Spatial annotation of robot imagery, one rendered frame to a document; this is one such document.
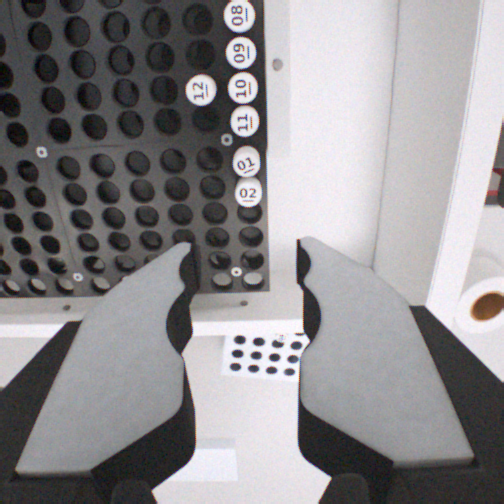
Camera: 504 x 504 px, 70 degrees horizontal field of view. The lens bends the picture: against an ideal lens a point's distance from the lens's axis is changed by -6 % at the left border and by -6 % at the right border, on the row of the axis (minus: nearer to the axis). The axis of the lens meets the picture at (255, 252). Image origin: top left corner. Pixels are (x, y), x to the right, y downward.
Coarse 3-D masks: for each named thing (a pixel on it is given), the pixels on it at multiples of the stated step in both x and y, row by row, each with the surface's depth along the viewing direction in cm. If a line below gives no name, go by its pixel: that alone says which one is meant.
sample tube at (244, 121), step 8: (240, 112) 16; (248, 112) 16; (256, 112) 17; (232, 120) 16; (240, 120) 16; (248, 120) 16; (256, 120) 16; (232, 128) 16; (240, 128) 16; (248, 128) 16; (256, 128) 16
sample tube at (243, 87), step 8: (232, 80) 15; (240, 80) 15; (248, 80) 15; (232, 88) 16; (240, 88) 16; (248, 88) 16; (256, 88) 16; (232, 96) 16; (240, 96) 16; (248, 96) 16
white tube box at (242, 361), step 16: (240, 336) 39; (256, 336) 37; (272, 336) 37; (288, 336) 37; (304, 336) 37; (224, 352) 38; (240, 352) 39; (256, 352) 40; (272, 352) 38; (288, 352) 38; (224, 368) 39; (240, 368) 40; (256, 368) 40; (272, 368) 41; (288, 368) 41
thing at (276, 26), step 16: (272, 0) 19; (288, 0) 19; (272, 16) 20; (288, 16) 20; (272, 32) 20; (288, 32) 20; (272, 48) 20; (288, 48) 20; (272, 64) 21; (288, 64) 21; (272, 80) 21; (288, 80) 21; (272, 96) 22; (288, 96) 22; (272, 112) 22; (288, 112) 22; (272, 128) 23; (288, 128) 23; (272, 144) 23; (288, 144) 23
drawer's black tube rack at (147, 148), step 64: (0, 0) 15; (64, 0) 17; (128, 0) 15; (192, 0) 15; (0, 64) 19; (64, 64) 16; (128, 64) 19; (192, 64) 16; (0, 128) 17; (64, 128) 20; (128, 128) 20; (192, 128) 18; (0, 192) 20; (64, 192) 19; (128, 192) 19; (192, 192) 19; (0, 256) 21; (64, 256) 21; (128, 256) 24; (256, 256) 25
